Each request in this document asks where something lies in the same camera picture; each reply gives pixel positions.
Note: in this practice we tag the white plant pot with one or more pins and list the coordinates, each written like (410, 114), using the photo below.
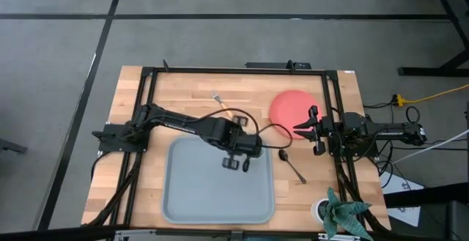
(316, 210)

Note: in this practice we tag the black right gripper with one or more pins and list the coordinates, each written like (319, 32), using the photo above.
(324, 128)

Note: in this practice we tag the coral red plate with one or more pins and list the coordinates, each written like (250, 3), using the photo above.
(289, 111)

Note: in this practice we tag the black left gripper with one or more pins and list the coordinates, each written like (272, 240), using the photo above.
(249, 145)

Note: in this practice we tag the black table stand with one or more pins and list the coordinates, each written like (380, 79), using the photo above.
(432, 71)

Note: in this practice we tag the white paper sheet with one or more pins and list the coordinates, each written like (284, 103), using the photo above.
(408, 213)

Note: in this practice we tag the silver metal bracket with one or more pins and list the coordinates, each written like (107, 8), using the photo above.
(331, 237)
(133, 234)

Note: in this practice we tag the black spoon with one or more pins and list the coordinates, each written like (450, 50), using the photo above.
(283, 155)

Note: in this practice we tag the black beam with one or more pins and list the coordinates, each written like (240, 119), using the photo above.
(421, 196)
(55, 233)

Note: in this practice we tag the black bracket mount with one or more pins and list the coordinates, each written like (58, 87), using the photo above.
(271, 65)

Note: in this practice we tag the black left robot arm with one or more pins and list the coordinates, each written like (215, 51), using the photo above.
(183, 122)

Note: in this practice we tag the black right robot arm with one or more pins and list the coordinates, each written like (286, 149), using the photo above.
(388, 131)

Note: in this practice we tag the green artificial plant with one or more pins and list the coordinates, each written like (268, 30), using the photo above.
(342, 215)

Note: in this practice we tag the black furniture foot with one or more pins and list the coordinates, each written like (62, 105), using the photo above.
(12, 146)

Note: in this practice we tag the grey plastic tray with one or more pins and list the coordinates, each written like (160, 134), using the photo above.
(216, 193)

